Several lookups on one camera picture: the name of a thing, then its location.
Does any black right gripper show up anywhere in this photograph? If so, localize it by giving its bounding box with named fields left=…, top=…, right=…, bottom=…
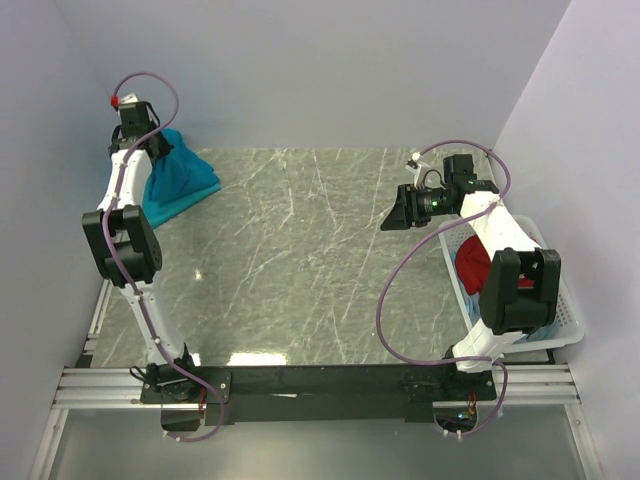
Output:
left=380, top=184, right=455, bottom=231

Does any blue polo t-shirt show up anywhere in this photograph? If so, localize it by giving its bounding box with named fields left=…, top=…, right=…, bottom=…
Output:
left=146, top=128, right=220, bottom=203

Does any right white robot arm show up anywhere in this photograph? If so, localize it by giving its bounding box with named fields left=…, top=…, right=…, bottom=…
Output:
left=381, top=154, right=561, bottom=399

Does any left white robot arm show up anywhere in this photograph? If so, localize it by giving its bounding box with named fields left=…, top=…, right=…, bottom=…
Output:
left=82, top=94, right=207, bottom=403

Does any folded teal t-shirt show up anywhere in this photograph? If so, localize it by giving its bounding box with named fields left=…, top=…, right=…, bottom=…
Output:
left=142, top=182, right=221, bottom=229

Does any red t-shirt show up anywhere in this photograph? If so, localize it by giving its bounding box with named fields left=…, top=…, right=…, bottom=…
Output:
left=454, top=235, right=491, bottom=296

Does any light blue t-shirt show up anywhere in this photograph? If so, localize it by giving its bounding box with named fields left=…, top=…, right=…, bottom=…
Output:
left=460, top=285, right=557, bottom=345

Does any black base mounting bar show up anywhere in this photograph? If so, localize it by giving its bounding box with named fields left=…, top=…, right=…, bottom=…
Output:
left=139, top=363, right=451, bottom=426

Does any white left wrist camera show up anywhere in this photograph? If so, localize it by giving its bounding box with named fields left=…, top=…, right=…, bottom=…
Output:
left=110, top=93, right=140, bottom=111

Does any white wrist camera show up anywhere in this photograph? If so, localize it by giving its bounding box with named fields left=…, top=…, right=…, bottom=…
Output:
left=110, top=93, right=140, bottom=111
left=405, top=152, right=430, bottom=188

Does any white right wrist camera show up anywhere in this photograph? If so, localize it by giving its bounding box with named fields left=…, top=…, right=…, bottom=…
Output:
left=405, top=152, right=430, bottom=188

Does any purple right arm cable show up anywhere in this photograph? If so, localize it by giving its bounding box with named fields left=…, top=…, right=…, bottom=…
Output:
left=375, top=139, right=513, bottom=438

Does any aluminium rail frame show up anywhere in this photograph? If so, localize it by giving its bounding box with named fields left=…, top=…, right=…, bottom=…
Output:
left=29, top=149, right=582, bottom=480

